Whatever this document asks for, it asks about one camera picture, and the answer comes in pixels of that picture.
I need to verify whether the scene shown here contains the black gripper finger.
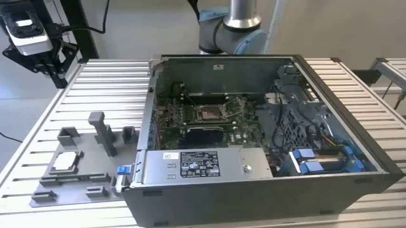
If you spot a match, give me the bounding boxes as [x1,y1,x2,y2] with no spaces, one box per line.
[1,44,61,89]
[57,39,80,88]

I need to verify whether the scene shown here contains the silver CPU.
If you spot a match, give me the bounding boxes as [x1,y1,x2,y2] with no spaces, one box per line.
[50,152,78,171]

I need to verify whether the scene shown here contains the black RAM slot white clips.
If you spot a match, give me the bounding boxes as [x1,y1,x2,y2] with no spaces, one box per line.
[179,93,228,102]
[181,120,236,126]

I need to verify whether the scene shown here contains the CPU socket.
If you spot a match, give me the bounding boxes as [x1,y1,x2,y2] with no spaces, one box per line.
[196,104,227,122]

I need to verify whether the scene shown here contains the grey parts rack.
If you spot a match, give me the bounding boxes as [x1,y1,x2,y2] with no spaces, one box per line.
[29,111,143,209]

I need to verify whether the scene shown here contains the thin metal locking lever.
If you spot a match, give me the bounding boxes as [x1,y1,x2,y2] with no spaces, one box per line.
[185,93,200,107]

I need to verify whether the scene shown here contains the green RAM stick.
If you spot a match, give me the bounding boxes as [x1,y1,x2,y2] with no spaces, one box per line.
[41,174,108,181]

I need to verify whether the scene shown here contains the blue case latch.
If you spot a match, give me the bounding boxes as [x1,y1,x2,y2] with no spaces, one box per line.
[114,165,132,177]

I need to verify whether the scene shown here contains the black expansion card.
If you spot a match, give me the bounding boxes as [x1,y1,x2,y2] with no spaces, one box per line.
[184,126,225,146]

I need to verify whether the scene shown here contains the metal socket cover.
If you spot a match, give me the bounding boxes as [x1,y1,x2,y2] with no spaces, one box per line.
[223,97,252,118]

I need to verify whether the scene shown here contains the green motherboard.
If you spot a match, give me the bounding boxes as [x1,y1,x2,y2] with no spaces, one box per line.
[153,94,273,151]

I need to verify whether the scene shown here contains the silver power supply unit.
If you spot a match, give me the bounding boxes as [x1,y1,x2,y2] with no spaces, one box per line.
[140,147,273,186]

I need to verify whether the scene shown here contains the grey metal disk bay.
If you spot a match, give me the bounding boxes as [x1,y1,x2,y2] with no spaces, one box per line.
[255,78,334,152]

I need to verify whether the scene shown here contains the black open PC case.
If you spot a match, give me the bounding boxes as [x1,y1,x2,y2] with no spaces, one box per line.
[121,54,406,227]

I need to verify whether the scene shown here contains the hard disk in blue carrier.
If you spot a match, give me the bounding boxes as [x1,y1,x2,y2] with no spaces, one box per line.
[288,147,354,162]
[296,158,366,177]

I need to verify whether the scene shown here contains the aluminium side table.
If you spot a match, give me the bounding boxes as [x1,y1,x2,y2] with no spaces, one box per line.
[370,57,406,112]

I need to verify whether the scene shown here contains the black frame post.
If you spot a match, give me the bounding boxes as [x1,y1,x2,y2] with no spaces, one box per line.
[66,0,100,64]

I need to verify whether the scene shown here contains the black camera cable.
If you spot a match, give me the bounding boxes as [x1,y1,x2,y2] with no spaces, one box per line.
[54,0,110,34]

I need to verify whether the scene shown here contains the black floor cable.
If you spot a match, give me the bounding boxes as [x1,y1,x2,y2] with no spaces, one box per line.
[0,132,24,143]

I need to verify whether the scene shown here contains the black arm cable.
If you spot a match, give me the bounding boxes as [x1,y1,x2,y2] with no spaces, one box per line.
[187,0,201,15]

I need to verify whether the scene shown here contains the black wire in case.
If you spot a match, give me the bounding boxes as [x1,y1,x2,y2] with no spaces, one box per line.
[280,84,322,145]
[271,84,288,150]

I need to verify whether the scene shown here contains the black bracket block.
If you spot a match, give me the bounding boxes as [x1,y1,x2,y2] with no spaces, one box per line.
[350,69,382,87]

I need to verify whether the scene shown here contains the thin hanging cable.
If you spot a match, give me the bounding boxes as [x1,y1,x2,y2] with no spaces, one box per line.
[380,80,406,110]

